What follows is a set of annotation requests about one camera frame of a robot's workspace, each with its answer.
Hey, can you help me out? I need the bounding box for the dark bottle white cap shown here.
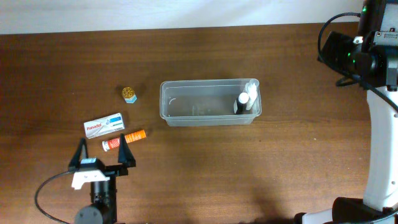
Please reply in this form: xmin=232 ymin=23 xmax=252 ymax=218
xmin=233 ymin=92 xmax=249 ymax=114

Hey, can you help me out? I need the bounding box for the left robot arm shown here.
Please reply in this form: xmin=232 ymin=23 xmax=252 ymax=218
xmin=68 ymin=134 xmax=136 ymax=224

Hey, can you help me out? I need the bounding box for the orange tube white cap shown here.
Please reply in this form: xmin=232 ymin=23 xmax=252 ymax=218
xmin=102 ymin=130 xmax=147 ymax=152

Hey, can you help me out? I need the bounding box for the small jar gold lid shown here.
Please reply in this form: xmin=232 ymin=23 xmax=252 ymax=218
xmin=122 ymin=87 xmax=137 ymax=104

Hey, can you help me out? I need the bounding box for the white squeeze bottle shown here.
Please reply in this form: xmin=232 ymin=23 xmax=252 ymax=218
xmin=244 ymin=79 xmax=259 ymax=111

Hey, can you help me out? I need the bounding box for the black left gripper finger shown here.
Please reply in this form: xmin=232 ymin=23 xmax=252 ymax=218
xmin=68 ymin=138 xmax=88 ymax=171
xmin=118 ymin=134 xmax=136 ymax=167

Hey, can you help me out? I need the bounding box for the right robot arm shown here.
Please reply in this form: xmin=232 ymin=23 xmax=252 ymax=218
xmin=294 ymin=0 xmax=397 ymax=224

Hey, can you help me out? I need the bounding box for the white Panadol box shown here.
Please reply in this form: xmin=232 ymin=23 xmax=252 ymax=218
xmin=84 ymin=113 xmax=125 ymax=139

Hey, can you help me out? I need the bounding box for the clear plastic container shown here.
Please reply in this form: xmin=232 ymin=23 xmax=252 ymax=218
xmin=159 ymin=78 xmax=262 ymax=126

